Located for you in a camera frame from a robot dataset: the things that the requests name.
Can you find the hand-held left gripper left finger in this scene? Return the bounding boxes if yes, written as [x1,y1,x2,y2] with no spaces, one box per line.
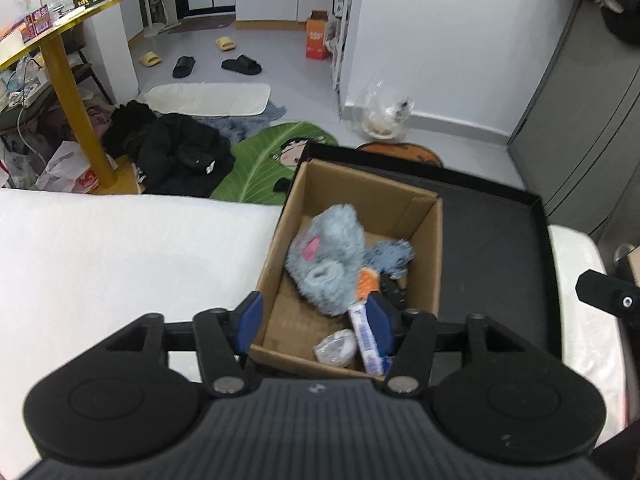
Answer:
[102,292,264,397]

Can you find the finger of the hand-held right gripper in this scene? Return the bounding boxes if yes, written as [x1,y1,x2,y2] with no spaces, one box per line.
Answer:
[575,269,640,321]

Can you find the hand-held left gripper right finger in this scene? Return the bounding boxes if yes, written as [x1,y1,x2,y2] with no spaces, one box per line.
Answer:
[366,292,546,397]

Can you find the blue and white tissue packet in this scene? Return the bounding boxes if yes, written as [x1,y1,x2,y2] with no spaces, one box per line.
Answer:
[350,302,396,376]

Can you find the white plastic wrap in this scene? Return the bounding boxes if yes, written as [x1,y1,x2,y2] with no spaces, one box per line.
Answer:
[314,329,358,367]

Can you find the small grey-blue plush toy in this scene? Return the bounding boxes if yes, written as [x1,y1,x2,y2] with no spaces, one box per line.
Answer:
[364,240,415,280]

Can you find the grey paw plush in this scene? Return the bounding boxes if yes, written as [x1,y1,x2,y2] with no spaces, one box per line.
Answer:
[285,204,366,317]

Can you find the black object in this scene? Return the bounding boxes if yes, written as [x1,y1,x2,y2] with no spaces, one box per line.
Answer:
[379,275,407,308]

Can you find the black tray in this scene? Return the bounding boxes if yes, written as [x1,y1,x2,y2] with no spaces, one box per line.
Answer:
[287,141,563,366]

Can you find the green leaf rug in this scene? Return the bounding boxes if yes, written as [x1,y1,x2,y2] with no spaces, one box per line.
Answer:
[210,121,338,206]

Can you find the orange pumpkin rug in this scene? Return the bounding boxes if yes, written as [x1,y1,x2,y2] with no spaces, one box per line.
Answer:
[356,141,445,168]

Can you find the grey wardrobe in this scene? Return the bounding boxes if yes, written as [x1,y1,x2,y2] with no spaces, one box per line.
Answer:
[507,0,640,241]

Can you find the black jacket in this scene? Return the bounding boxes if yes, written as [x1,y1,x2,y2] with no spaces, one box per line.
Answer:
[107,100,236,198]

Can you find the blue fluffy rug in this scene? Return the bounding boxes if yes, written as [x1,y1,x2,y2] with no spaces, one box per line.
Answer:
[192,102,288,146]

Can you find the clear plastic bag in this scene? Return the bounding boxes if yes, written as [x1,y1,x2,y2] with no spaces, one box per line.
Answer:
[356,80,416,141]

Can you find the white floor mat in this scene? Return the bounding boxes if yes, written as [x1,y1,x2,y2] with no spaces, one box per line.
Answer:
[144,83,272,118]

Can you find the white red-print plastic bag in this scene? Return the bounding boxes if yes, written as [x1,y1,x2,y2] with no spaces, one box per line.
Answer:
[37,141,118,194]

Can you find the orange cardboard box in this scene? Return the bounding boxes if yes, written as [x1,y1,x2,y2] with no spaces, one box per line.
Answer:
[306,10,331,61]

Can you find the white storage rack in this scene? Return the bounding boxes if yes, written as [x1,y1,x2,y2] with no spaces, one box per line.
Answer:
[327,0,361,96]

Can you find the yellow round table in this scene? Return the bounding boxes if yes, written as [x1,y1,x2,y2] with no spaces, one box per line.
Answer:
[0,0,138,196]

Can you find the grey doormat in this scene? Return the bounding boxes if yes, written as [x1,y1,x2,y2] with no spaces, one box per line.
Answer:
[167,14,236,36]

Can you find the cluttered black shelf rack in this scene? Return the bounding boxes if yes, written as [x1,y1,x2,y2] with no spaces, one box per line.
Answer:
[0,35,113,161]

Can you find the small red boxes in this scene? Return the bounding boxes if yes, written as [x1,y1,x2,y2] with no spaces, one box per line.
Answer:
[24,5,53,41]

